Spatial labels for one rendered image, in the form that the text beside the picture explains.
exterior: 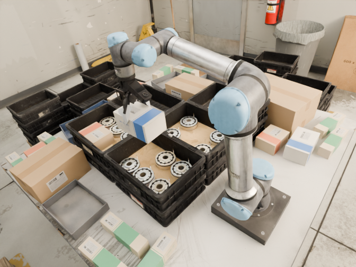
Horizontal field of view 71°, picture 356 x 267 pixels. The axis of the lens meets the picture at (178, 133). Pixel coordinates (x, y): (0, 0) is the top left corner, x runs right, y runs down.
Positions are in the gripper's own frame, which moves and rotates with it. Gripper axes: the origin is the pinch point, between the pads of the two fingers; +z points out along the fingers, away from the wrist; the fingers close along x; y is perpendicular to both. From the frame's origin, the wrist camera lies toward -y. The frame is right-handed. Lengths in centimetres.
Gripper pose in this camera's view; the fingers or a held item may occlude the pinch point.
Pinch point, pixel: (139, 117)
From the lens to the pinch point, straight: 110.4
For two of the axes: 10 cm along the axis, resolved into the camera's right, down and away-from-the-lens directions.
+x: -6.4, 5.3, -5.6
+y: -7.6, -3.5, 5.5
